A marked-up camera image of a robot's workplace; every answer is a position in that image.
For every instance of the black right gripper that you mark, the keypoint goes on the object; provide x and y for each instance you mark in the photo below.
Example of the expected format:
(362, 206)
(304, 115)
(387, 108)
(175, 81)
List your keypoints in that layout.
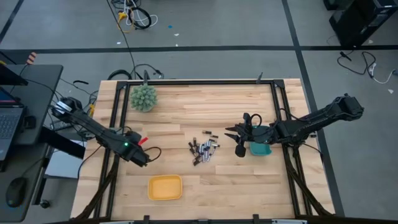
(261, 134)

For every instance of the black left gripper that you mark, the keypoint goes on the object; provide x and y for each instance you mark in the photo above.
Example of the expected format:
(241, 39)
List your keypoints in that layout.
(140, 157)

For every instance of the yellow plastic bin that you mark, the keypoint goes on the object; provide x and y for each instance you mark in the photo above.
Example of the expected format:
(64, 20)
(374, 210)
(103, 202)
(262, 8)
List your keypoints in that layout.
(164, 187)

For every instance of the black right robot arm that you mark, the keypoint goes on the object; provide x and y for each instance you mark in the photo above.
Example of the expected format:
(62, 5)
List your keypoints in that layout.
(311, 121)

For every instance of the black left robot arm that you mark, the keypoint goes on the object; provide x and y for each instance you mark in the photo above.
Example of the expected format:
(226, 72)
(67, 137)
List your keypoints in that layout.
(93, 125)

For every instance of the teal plastic bin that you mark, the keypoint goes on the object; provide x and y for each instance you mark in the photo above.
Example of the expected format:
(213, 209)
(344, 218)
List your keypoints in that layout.
(260, 150)

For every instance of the green potted artificial plant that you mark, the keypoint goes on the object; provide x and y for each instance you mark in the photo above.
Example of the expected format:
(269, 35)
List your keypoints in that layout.
(143, 98)

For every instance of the white panel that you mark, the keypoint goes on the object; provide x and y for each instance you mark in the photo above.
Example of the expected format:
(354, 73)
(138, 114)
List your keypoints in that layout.
(62, 165)

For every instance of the black desk leg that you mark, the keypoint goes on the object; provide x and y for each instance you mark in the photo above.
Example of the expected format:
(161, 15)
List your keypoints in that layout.
(62, 143)

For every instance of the black power supply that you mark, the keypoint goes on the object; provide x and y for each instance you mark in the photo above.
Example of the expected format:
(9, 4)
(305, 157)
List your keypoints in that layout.
(60, 125)

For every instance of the small black desk device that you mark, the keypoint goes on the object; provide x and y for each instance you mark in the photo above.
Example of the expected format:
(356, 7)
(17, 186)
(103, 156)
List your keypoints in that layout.
(29, 122)

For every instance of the black desk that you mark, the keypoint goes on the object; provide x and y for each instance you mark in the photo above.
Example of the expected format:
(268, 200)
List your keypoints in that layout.
(37, 93)

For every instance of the black computer mouse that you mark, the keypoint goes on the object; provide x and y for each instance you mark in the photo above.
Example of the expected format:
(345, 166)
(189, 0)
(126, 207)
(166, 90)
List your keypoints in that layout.
(15, 191)

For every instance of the laptop computer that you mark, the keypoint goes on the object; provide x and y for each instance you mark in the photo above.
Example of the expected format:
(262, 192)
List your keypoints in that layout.
(7, 124)

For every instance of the orange black striped object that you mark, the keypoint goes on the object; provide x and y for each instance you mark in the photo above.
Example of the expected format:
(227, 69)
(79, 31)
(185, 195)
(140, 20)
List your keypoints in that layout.
(31, 58)

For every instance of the black monitor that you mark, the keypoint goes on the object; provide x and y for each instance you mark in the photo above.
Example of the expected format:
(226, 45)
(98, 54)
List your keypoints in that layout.
(9, 77)

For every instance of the black cabinet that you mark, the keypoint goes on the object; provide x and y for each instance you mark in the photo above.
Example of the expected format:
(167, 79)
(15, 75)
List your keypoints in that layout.
(357, 21)

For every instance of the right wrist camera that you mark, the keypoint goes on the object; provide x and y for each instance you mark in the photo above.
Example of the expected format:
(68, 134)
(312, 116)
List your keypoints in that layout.
(240, 151)

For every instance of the black aluminium table frame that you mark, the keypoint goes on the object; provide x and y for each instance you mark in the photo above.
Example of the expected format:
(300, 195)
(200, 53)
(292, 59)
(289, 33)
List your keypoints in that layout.
(202, 82)

